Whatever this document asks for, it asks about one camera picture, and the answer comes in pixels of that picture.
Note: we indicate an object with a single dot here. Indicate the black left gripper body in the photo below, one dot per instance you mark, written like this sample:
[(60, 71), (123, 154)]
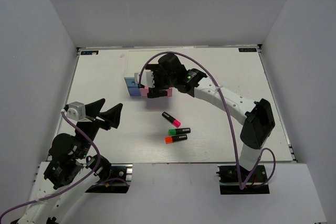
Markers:
[(91, 128)]

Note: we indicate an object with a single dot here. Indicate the orange highlighter marker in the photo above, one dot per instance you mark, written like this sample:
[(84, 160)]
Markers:
[(175, 138)]

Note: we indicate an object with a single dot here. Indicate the pink highlighter marker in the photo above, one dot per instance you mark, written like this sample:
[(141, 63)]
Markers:
[(171, 119)]

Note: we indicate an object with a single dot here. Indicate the green highlighter marker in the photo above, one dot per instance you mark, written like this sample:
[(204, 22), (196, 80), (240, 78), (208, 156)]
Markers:
[(173, 132)]

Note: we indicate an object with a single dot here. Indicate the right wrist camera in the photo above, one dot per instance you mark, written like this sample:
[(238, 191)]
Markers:
[(147, 78)]

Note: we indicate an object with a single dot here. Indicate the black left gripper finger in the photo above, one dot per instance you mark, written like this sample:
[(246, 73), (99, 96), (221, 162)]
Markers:
[(112, 116), (92, 110)]

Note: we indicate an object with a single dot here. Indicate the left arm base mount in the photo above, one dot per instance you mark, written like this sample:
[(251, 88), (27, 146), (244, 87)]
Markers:
[(118, 181)]

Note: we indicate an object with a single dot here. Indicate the right table label sticker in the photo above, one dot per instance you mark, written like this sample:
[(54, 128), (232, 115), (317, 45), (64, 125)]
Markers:
[(247, 49)]

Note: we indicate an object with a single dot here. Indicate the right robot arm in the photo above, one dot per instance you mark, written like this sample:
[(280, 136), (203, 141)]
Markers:
[(256, 117)]

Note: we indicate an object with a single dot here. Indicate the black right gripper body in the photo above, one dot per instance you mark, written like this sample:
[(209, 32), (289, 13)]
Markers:
[(161, 81)]

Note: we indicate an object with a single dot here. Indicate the pink drawer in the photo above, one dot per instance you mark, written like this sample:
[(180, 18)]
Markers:
[(144, 90)]

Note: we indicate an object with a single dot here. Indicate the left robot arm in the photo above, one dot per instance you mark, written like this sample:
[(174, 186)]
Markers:
[(76, 164)]

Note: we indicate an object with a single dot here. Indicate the table label sticker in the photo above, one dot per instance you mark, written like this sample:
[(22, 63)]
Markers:
[(247, 49), (89, 52)]

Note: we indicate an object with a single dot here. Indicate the cream drawer cabinet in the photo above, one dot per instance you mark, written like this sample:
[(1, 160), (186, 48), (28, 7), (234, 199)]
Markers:
[(137, 58)]

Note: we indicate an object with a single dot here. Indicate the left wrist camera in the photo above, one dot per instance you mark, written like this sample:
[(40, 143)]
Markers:
[(75, 111)]

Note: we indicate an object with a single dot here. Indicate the left table label sticker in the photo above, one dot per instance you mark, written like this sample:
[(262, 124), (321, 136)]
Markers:
[(89, 52)]

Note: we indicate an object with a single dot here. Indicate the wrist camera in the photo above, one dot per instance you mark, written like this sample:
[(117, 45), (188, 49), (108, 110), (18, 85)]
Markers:
[(147, 78), (75, 111)]

